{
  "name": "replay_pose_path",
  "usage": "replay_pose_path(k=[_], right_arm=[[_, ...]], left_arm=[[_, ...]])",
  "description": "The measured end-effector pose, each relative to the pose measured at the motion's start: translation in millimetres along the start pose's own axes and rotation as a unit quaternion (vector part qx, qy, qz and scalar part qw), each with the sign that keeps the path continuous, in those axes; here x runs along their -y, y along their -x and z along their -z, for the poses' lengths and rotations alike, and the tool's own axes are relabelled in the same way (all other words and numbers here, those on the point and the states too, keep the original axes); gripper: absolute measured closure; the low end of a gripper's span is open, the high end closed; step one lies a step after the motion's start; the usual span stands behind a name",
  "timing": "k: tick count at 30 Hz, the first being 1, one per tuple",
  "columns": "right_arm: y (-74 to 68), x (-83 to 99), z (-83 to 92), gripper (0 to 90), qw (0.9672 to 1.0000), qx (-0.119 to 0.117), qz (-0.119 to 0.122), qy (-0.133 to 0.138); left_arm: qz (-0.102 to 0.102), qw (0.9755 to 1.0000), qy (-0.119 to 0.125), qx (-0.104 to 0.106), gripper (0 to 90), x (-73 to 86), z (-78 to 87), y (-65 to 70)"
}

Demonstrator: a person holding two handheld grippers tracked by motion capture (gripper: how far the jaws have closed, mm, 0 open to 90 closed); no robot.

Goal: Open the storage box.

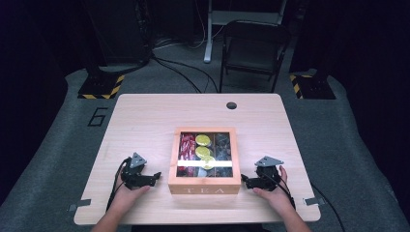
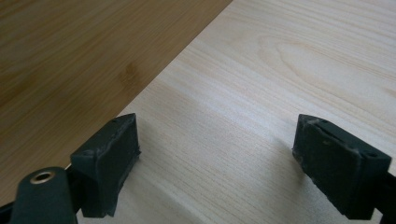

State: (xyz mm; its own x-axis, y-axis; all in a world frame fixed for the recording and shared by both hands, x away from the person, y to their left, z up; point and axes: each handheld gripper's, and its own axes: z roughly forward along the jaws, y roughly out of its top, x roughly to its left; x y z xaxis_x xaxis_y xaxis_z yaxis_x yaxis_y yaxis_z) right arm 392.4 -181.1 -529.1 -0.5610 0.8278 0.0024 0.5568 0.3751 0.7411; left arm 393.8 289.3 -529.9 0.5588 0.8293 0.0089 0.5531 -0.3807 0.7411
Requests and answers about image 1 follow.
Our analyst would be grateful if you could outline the grey tape piece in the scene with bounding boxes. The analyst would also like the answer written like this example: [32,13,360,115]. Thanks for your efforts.
[303,196,326,207]
[68,198,93,213]

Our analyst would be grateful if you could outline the hand-held gripper black cable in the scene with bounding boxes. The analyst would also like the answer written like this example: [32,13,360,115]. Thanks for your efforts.
[105,157,132,211]
[260,173,296,209]

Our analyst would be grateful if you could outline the black stand with striped base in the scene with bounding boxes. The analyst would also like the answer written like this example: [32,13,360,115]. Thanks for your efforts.
[288,69,337,101]
[76,0,126,101]

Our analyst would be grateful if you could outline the wooden tea box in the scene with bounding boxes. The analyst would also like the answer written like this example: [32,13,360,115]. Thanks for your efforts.
[167,126,242,195]

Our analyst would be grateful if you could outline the left hand-held gripper black cable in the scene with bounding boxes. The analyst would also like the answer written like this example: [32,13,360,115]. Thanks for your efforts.
[105,157,132,211]

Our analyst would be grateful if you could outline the white metal desk frame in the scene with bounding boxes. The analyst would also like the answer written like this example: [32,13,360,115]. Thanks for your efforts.
[203,0,288,64]

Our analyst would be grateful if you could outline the black folding chair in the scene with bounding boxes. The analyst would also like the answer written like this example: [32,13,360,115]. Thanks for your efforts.
[219,19,293,94]

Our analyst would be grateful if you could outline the bundle of black floor cables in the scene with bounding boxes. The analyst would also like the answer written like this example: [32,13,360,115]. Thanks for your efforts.
[150,52,220,95]

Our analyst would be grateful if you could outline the bunch of red tea packets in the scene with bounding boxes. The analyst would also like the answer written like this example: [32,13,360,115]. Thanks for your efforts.
[177,132,197,177]

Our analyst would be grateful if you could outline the glass-paned wooden box lid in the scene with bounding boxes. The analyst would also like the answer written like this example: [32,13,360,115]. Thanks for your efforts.
[167,126,242,187]

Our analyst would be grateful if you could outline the person's left hand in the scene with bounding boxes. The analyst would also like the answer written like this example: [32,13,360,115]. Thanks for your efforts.
[110,173,151,209]

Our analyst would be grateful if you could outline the right hand-held gripper black cable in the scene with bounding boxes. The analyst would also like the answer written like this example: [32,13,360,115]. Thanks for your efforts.
[260,173,296,209]

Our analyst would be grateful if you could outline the person's right hand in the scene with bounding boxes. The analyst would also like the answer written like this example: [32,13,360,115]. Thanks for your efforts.
[253,165,294,212]

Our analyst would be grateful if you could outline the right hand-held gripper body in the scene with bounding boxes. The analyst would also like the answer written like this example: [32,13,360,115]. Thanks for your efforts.
[254,156,284,192]

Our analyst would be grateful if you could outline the white floor cables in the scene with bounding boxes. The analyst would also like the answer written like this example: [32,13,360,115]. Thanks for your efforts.
[154,0,226,50]

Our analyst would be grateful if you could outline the pile of dark tea packets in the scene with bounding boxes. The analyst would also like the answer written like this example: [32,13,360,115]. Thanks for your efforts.
[213,132,233,178]

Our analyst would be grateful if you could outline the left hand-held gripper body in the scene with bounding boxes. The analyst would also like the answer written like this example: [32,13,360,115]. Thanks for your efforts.
[120,152,148,190]

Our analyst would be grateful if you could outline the black floor cable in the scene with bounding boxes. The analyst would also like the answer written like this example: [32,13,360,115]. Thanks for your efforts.
[309,183,346,232]

